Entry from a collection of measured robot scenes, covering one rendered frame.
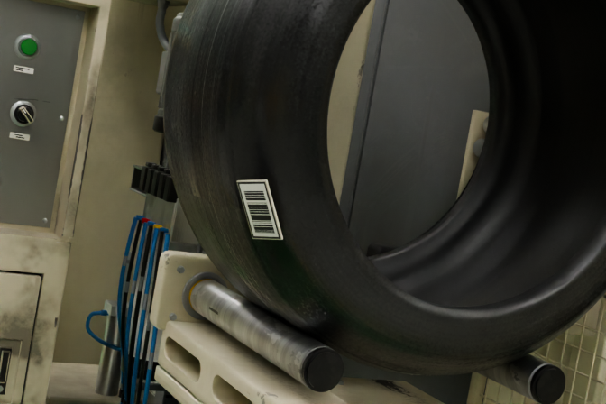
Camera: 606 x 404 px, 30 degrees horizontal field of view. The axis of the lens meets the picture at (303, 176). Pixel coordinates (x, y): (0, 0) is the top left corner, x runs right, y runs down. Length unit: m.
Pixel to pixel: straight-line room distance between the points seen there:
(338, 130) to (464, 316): 0.42
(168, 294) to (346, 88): 0.36
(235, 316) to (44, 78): 0.62
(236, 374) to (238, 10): 0.39
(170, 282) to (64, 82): 0.47
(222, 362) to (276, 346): 0.10
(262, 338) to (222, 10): 0.35
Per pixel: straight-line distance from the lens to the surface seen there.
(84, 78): 1.75
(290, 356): 1.15
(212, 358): 1.28
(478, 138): 1.76
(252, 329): 1.24
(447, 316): 1.17
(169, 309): 1.43
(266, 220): 1.07
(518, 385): 1.30
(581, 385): 1.79
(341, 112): 1.51
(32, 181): 1.77
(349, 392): 1.48
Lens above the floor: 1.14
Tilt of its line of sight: 3 degrees down
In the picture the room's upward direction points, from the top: 10 degrees clockwise
